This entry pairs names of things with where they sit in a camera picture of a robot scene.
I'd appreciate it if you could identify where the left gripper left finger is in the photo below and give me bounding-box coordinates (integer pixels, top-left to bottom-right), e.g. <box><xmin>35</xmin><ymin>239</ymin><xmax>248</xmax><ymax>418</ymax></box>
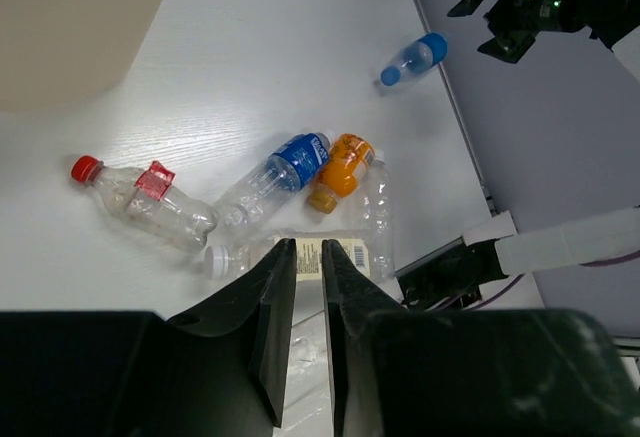
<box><xmin>1</xmin><ymin>239</ymin><xmax>297</xmax><ymax>436</ymax></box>

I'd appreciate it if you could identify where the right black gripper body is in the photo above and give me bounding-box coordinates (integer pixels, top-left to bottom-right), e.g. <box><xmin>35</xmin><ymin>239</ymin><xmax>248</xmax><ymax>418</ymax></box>
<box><xmin>484</xmin><ymin>0</ymin><xmax>630</xmax><ymax>50</ymax></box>

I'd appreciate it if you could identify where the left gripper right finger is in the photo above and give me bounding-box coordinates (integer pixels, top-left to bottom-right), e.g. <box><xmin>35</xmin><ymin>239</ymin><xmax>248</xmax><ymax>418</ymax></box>
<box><xmin>322</xmin><ymin>240</ymin><xmax>639</xmax><ymax>436</ymax></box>

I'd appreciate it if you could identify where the clear bottle blue cap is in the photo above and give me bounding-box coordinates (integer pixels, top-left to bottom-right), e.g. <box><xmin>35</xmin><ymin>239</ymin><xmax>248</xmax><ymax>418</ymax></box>
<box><xmin>378</xmin><ymin>32</ymin><xmax>449</xmax><ymax>89</ymax></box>

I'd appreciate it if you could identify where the clear bottle red cap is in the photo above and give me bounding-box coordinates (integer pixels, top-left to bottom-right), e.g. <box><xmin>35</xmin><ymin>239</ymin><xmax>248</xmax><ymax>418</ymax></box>
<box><xmin>70</xmin><ymin>155</ymin><xmax>218</xmax><ymax>254</ymax></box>

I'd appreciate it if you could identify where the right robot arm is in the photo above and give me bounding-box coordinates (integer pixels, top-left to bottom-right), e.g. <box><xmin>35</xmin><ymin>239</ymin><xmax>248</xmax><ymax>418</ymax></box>
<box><xmin>448</xmin><ymin>0</ymin><xmax>639</xmax><ymax>275</ymax></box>

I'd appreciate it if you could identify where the beige plastic waste bin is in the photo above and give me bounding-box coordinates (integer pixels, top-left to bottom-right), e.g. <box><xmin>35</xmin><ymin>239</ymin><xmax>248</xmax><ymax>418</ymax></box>
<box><xmin>1</xmin><ymin>0</ymin><xmax>162</xmax><ymax>112</ymax></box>

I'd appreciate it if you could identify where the large bottle yellow label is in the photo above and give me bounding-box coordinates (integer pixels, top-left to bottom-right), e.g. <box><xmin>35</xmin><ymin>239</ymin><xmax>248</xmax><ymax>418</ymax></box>
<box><xmin>203</xmin><ymin>229</ymin><xmax>371</xmax><ymax>283</ymax></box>

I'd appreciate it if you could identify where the crushed clear bottle white cap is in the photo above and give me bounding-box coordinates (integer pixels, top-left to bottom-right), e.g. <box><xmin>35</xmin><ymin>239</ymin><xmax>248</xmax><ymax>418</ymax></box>
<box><xmin>347</xmin><ymin>149</ymin><xmax>395</xmax><ymax>283</ymax></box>

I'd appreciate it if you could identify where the orange juice bottle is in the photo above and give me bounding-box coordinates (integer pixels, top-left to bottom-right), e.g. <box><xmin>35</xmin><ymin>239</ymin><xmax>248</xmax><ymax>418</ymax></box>
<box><xmin>307</xmin><ymin>133</ymin><xmax>375</xmax><ymax>214</ymax></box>

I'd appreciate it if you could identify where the clear bottle blue label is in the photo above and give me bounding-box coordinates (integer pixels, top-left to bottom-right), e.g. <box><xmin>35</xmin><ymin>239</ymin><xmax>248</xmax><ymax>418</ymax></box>
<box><xmin>213</xmin><ymin>131</ymin><xmax>335</xmax><ymax>240</ymax></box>

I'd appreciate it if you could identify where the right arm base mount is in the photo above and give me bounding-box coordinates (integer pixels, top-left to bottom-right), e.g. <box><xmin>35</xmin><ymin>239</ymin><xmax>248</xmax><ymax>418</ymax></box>
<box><xmin>398</xmin><ymin>239</ymin><xmax>508</xmax><ymax>311</ymax></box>

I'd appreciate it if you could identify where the aluminium table edge rail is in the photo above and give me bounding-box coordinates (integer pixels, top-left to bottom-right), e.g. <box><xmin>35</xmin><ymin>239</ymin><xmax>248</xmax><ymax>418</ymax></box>
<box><xmin>397</xmin><ymin>0</ymin><xmax>516</xmax><ymax>228</ymax></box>

